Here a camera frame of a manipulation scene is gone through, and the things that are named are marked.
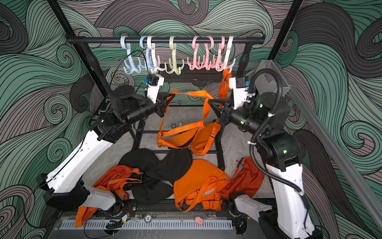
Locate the white hook left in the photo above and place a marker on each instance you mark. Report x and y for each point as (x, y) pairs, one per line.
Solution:
(154, 61)

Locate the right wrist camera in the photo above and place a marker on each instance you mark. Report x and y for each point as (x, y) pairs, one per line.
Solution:
(239, 86)

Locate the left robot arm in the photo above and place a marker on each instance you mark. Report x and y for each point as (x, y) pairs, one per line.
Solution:
(64, 188)

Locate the black bag lower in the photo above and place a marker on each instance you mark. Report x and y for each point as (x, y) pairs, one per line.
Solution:
(150, 190)

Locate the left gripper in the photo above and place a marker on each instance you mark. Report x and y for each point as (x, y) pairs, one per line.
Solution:
(161, 104)

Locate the light blue hook leftmost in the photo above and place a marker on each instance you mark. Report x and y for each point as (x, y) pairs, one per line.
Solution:
(129, 67)

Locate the orange bag front left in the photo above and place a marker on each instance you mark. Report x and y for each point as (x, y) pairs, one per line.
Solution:
(112, 181)

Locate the aluminium wall rail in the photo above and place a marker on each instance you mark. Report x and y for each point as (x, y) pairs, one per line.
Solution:
(364, 192)

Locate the clear mesh wall bin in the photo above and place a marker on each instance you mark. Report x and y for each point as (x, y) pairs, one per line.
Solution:
(267, 83)

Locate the white hook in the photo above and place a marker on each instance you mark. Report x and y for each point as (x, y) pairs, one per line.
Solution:
(226, 59)
(154, 61)

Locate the black clothes rack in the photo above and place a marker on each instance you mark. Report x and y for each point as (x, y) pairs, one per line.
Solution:
(91, 62)

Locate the rust red bag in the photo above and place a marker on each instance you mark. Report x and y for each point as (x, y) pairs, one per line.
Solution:
(247, 179)

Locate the pink small object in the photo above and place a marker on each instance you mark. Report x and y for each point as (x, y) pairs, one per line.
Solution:
(199, 221)

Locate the black bag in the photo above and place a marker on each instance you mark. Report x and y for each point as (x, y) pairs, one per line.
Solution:
(150, 190)
(172, 167)

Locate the orange backpack bag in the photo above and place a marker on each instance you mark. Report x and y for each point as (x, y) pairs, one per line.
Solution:
(202, 184)

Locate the light blue hook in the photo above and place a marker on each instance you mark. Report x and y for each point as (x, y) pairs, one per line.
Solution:
(129, 67)
(145, 54)

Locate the white slotted cable duct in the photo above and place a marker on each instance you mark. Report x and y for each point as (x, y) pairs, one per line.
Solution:
(155, 224)

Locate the pink hook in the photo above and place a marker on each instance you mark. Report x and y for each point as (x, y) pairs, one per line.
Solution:
(207, 64)
(218, 62)
(195, 64)

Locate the front poker chip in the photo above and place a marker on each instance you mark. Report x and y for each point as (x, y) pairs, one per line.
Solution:
(148, 218)

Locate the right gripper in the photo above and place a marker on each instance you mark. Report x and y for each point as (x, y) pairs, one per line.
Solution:
(225, 115)

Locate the black bag upper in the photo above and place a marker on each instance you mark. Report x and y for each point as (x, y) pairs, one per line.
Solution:
(172, 167)

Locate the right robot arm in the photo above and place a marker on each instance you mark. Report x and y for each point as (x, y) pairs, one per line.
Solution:
(276, 154)

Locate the white hook rightmost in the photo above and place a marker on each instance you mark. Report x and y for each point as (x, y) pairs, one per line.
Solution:
(226, 59)

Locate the pale green hook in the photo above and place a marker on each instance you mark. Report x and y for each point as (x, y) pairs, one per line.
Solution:
(172, 67)

